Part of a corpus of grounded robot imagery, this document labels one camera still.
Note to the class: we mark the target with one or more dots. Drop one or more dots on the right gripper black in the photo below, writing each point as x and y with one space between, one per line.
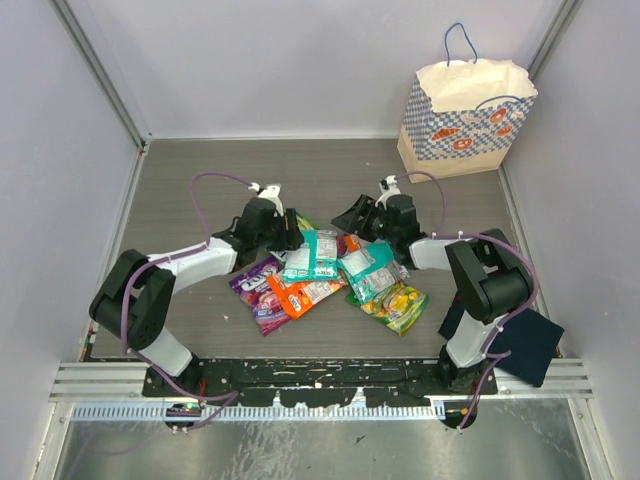
362 207

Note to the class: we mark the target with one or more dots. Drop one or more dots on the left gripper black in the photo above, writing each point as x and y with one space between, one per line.
289 240

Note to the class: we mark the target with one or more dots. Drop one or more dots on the teal Fox's candy bag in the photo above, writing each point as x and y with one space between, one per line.
371 270
315 260

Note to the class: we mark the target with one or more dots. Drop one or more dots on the orange snack packet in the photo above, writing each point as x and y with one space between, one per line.
296 299

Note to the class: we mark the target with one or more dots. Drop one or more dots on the purple Fox's berries candy bag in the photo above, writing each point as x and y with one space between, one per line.
253 289

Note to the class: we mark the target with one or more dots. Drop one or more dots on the yellow green Fox's candy bag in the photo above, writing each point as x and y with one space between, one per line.
397 308

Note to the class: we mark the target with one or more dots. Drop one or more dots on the checkered paper bakery bag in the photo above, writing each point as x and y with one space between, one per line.
462 117

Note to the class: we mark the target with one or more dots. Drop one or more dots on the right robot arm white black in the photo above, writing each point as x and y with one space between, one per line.
493 280

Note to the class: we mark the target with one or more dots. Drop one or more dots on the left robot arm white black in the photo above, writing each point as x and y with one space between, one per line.
133 301

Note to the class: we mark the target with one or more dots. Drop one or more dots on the orange candy bag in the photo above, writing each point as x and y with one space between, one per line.
349 243

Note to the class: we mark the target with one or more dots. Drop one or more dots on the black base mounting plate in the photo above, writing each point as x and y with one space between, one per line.
390 382

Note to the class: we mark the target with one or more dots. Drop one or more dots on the dark blue cloth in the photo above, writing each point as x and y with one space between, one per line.
532 340

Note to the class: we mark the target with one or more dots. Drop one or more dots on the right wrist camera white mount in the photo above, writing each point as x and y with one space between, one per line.
388 188

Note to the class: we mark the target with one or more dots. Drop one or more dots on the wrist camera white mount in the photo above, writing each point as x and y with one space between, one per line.
271 193
388 188

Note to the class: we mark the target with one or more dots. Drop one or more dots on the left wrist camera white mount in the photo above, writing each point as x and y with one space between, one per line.
271 193

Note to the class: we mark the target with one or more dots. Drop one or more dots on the slotted cable duct rail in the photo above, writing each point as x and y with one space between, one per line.
165 411

